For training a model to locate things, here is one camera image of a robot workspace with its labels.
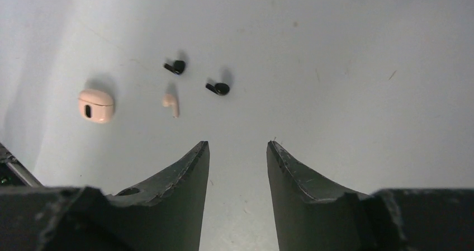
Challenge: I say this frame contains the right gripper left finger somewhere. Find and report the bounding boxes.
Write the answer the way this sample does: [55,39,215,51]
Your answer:
[1,141,210,250]

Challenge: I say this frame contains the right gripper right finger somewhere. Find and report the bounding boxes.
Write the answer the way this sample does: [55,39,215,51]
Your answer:
[267,141,473,250]

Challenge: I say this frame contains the black earbud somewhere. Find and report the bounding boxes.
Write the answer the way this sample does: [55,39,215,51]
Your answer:
[163,60,186,75]
[205,83,230,96]

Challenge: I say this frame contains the beige earbud charging case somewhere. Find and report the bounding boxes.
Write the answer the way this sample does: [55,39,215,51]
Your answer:
[78,89,115,124]

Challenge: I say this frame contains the beige earbud left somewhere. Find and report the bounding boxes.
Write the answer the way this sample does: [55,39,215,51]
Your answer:
[162,93,179,118]

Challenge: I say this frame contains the aluminium frame rail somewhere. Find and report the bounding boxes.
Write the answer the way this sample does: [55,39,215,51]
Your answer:
[1,144,43,187]

